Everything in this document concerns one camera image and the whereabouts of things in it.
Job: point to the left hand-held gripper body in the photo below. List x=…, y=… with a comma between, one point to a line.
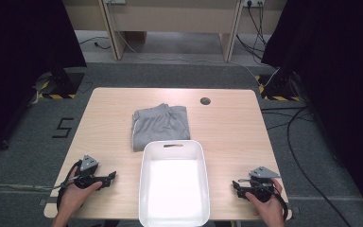
x=88, y=164

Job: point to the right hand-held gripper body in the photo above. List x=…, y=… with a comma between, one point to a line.
x=261, y=187

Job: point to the white plastic basket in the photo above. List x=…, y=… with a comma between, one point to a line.
x=174, y=186

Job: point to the grey shorts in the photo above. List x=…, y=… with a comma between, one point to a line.
x=160, y=124

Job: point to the person's right hand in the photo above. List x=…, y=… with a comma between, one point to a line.
x=269, y=209

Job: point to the person's left hand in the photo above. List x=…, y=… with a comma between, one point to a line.
x=72, y=197

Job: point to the black stand base striped tape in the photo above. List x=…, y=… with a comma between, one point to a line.
x=61, y=86
x=279, y=88

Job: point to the black curtain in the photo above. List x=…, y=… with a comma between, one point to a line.
x=337, y=78
x=19, y=56

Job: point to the white power strip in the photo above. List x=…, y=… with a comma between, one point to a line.
x=116, y=1

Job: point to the beige wooden desk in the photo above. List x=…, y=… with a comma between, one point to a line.
x=173, y=15

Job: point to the white wall socket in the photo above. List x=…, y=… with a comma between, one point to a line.
x=253, y=2

